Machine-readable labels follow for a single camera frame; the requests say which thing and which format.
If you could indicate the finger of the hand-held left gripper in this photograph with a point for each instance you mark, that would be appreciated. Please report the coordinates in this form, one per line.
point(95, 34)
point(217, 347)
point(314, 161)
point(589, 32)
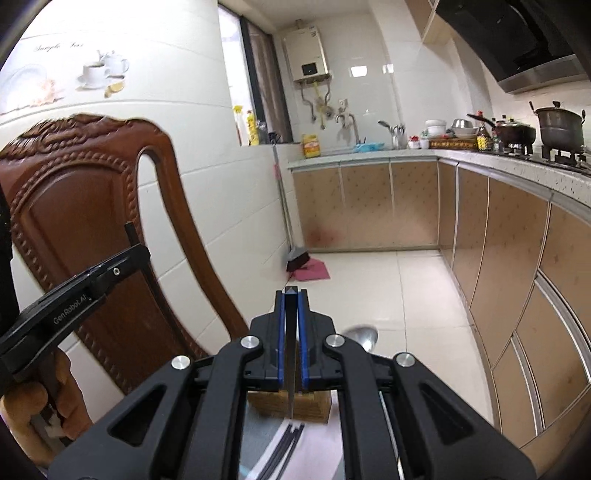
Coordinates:
point(120, 270)

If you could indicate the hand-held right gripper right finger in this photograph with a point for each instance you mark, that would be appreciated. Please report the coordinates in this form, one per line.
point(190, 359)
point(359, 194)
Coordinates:
point(304, 341)

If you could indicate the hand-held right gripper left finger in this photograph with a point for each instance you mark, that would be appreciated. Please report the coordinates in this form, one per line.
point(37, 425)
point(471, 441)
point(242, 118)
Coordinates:
point(279, 341)

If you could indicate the stainless steel ladle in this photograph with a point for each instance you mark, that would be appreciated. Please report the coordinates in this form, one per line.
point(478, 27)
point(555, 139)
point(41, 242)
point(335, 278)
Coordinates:
point(364, 337)

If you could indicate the wooden utensil holder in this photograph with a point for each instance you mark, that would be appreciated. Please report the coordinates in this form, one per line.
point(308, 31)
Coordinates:
point(314, 406)

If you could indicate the bunch of black chopsticks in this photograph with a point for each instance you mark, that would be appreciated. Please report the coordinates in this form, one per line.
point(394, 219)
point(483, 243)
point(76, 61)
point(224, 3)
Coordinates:
point(281, 452)

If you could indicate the person's left hand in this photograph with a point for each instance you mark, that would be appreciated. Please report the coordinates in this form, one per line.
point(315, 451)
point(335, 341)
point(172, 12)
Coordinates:
point(27, 406)

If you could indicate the carved wooden chair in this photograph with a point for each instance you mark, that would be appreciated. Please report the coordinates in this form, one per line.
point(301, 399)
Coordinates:
point(92, 221)

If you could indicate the pink dustpan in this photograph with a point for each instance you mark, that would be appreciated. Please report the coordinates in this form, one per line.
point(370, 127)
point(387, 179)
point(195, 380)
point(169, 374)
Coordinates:
point(314, 272)

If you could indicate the broom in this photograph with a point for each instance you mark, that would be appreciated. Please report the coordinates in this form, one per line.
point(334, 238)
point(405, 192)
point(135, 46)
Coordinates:
point(298, 261)

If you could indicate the checked grey pink cloth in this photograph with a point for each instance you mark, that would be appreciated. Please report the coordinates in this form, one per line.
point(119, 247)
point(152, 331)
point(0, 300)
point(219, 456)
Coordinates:
point(318, 452)

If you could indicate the yellow bottle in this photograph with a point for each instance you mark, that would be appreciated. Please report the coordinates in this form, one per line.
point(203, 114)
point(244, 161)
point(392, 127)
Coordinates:
point(253, 129)

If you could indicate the yellow box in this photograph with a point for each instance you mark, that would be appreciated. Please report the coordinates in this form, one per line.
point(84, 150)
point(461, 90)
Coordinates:
point(311, 146)

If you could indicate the blue sink cloth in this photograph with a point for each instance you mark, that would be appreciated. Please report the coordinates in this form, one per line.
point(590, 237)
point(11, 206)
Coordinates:
point(369, 147)

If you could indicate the brown kitchen base cabinets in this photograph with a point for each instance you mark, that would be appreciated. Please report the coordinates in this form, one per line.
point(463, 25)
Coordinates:
point(508, 258)

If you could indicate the white cup of kitchen tools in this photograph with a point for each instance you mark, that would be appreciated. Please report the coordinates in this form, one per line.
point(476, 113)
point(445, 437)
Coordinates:
point(398, 138)

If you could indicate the steel sink faucet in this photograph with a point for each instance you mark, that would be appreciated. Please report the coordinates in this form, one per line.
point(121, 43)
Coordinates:
point(351, 122)

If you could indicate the water heater pipes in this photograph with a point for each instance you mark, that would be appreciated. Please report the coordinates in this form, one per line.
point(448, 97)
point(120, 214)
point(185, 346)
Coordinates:
point(318, 104)

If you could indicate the kitchen window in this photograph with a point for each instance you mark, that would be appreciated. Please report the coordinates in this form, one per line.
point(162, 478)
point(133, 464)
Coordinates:
point(258, 69)

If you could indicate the stacked white bowls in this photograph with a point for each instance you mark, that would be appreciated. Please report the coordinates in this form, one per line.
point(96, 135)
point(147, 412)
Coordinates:
point(436, 127)

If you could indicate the speckled kitchen countertop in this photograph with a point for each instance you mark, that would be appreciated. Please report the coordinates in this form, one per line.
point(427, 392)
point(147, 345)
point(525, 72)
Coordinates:
point(508, 168)

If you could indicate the metal basin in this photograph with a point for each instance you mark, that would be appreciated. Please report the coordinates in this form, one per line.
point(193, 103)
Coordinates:
point(464, 127)

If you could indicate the dark sauce bottle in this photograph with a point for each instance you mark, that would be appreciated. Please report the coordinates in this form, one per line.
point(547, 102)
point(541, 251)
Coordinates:
point(483, 141)

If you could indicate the white water heater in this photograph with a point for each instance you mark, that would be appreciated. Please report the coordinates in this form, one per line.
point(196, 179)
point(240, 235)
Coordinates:
point(307, 53)

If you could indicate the black wok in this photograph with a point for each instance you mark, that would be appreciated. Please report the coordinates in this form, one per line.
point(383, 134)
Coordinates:
point(517, 131)

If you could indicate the gas stove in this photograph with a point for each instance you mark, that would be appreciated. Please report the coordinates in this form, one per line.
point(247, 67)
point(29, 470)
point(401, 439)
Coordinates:
point(558, 159)

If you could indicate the dark cooking pot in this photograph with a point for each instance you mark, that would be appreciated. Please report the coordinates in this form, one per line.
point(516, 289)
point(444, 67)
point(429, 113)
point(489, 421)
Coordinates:
point(558, 129)

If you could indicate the black range hood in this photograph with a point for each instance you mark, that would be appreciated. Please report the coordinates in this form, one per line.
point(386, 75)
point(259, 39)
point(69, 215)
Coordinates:
point(531, 41)

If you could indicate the tea set wall sticker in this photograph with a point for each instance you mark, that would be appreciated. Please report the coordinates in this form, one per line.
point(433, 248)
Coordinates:
point(99, 71)

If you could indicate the wall cabinet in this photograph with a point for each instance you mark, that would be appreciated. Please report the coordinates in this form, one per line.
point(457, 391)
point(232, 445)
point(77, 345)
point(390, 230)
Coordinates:
point(429, 18)

